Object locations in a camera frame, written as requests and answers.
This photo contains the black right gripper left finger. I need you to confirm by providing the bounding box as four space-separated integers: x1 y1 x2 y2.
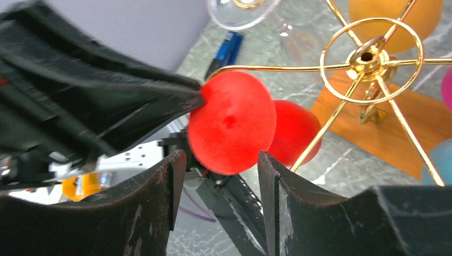
1 150 187 255

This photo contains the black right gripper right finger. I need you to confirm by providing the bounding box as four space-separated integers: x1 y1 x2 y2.
258 152 451 255

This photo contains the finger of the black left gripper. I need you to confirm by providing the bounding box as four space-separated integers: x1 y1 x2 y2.
1 63 203 163
1 1 201 102

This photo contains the red wine glass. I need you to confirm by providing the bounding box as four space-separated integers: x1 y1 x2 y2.
187 71 321 175

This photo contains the gold wire wine glass rack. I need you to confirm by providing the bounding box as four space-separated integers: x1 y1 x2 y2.
207 1 451 187

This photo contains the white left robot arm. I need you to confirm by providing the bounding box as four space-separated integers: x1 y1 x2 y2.
1 1 203 188

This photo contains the light blue wine glass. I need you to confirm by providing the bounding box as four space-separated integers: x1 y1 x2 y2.
421 138 451 186

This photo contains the pink wine glass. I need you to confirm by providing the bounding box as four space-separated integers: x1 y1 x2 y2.
441 67 452 111

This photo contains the clear wine glass on rack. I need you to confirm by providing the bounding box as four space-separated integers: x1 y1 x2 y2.
207 0 324 66

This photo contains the orange wine glass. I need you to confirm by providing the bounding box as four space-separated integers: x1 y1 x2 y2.
348 0 445 55

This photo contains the blue black clip tool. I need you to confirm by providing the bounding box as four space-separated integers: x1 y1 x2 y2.
204 31 244 80

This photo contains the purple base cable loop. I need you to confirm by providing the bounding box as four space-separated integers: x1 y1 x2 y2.
178 187 217 224

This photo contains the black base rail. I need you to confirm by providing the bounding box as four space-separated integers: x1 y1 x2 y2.
197 172 268 255

